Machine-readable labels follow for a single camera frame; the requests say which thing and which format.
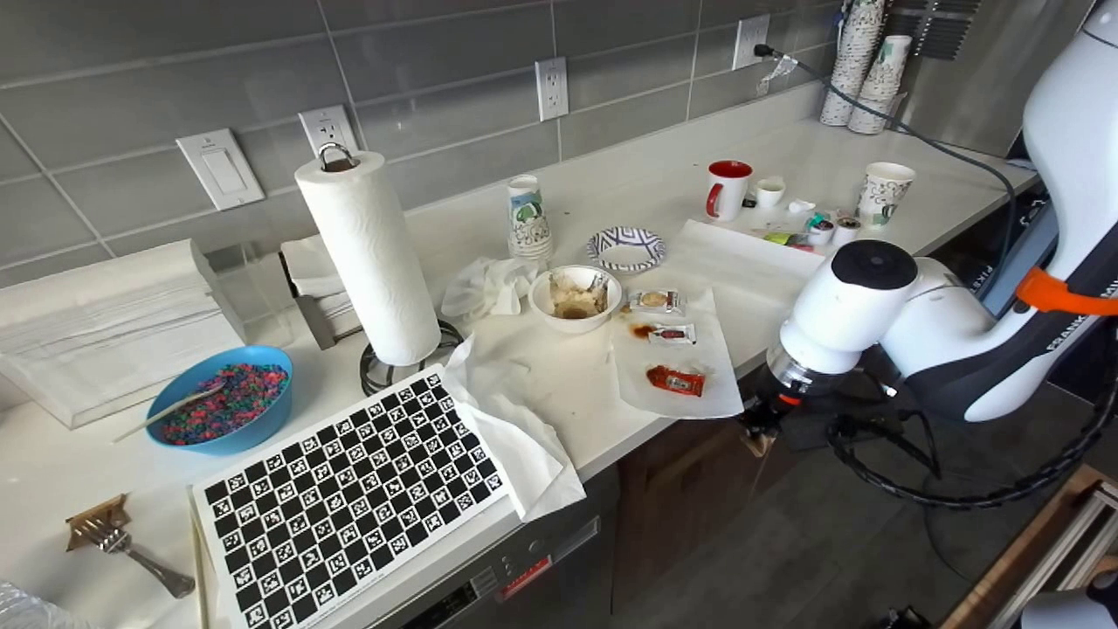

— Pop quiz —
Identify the white wall power outlet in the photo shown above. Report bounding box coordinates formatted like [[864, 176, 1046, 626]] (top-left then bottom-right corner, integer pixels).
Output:
[[536, 55, 571, 122]]

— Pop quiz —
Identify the printed paper cup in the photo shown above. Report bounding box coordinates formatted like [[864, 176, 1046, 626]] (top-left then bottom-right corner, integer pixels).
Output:
[[508, 176, 553, 258]]

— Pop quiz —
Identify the blue patterned small bowl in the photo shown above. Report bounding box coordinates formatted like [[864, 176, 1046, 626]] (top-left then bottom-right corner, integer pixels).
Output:
[[592, 227, 666, 277]]

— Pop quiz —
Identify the white creamer cup dark lid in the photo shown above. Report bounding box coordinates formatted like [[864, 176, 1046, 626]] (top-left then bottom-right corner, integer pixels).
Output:
[[806, 221, 837, 251]]

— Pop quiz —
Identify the white bowl with food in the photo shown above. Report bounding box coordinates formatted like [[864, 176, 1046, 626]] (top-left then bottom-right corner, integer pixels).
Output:
[[529, 267, 623, 334]]

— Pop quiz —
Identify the blue bowl with beads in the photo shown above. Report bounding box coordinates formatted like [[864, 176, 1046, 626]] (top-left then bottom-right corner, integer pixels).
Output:
[[144, 346, 295, 454]]

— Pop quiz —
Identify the open white creamer cup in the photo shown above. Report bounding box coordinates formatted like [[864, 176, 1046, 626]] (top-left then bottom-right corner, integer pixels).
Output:
[[753, 178, 785, 210]]

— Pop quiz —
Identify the paper towel roll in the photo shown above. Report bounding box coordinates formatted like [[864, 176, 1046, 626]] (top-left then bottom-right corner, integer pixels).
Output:
[[295, 146, 441, 367]]

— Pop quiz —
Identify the red sauce packet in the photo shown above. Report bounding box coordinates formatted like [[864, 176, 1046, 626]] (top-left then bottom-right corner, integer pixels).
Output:
[[646, 364, 705, 399]]

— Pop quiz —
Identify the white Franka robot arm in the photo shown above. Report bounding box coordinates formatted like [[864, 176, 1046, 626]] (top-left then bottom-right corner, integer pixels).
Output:
[[745, 0, 1118, 430]]

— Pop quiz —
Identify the stack of paper cups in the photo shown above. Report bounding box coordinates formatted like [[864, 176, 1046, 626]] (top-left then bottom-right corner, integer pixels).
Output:
[[820, 0, 885, 128]]

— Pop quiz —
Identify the white mug red handle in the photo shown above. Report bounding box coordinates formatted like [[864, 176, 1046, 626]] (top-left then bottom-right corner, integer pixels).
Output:
[[702, 160, 752, 223]]

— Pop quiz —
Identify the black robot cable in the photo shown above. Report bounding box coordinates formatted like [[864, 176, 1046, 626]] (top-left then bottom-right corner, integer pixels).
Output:
[[825, 346, 1118, 513]]

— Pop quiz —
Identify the patterned paper cup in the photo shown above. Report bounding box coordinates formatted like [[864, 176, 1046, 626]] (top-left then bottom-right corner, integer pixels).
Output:
[[861, 160, 914, 223]]

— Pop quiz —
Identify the ketchup sauce packet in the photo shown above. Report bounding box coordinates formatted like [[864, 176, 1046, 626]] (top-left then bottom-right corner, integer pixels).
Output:
[[629, 323, 700, 346]]

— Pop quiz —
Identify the checkerboard calibration board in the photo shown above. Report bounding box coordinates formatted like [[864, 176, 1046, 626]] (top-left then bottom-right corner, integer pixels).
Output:
[[193, 367, 509, 629]]

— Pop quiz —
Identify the metal fork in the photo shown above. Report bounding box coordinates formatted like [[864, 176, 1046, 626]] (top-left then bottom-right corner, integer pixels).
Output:
[[65, 495, 196, 598]]

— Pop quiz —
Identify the large white paper napkin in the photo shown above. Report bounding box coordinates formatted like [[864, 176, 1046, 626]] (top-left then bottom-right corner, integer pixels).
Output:
[[675, 221, 820, 282]]

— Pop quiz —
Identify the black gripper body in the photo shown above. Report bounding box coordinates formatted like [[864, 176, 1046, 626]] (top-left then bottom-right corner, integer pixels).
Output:
[[736, 367, 816, 446]]

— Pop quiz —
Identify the white napkin with sauce packets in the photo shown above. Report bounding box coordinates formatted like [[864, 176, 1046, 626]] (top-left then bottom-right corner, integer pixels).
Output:
[[608, 287, 745, 420]]

